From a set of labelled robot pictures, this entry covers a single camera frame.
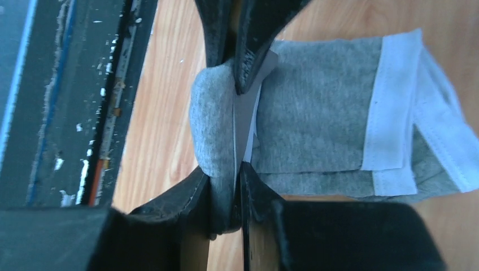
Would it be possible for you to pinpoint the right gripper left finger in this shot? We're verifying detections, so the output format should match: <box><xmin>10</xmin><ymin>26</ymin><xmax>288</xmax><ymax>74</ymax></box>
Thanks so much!
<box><xmin>1</xmin><ymin>169</ymin><xmax>210</xmax><ymax>270</ymax></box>

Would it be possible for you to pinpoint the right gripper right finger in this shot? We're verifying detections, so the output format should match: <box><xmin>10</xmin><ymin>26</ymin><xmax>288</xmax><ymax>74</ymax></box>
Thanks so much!
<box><xmin>239</xmin><ymin>162</ymin><xmax>447</xmax><ymax>270</ymax></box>

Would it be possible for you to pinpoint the grey underwear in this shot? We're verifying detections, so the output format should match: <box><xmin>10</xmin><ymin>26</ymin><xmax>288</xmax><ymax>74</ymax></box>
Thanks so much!
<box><xmin>189</xmin><ymin>29</ymin><xmax>478</xmax><ymax>234</ymax></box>

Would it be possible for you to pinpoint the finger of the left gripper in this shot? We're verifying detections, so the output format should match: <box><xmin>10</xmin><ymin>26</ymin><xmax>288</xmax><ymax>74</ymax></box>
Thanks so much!
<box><xmin>233</xmin><ymin>0</ymin><xmax>309</xmax><ymax>95</ymax></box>
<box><xmin>195</xmin><ymin>0</ymin><xmax>232</xmax><ymax>67</ymax></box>

